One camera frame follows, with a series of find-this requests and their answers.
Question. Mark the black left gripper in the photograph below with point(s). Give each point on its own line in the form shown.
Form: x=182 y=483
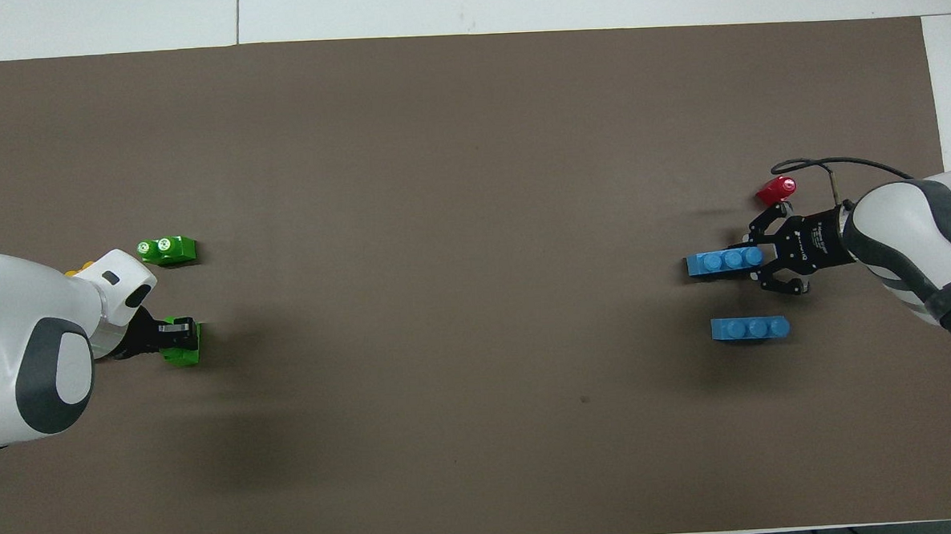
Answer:
x=140 y=336

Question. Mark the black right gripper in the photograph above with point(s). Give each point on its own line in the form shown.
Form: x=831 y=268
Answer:
x=815 y=240

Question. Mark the green two-stud block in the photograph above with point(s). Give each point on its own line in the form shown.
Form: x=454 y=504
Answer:
x=182 y=356
x=168 y=251

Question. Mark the blue three-stud block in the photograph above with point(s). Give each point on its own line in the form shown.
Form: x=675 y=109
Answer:
x=751 y=329
x=720 y=262

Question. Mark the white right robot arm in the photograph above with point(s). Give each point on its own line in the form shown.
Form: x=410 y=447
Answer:
x=924 y=239

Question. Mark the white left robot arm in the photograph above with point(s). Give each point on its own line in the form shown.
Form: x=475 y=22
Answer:
x=30 y=351

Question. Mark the red one-stud block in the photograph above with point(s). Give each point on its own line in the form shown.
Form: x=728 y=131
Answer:
x=775 y=190

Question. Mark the yellow two-stud block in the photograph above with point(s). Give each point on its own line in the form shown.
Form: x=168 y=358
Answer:
x=81 y=270

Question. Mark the brown table mat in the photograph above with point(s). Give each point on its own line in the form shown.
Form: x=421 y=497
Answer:
x=470 y=139

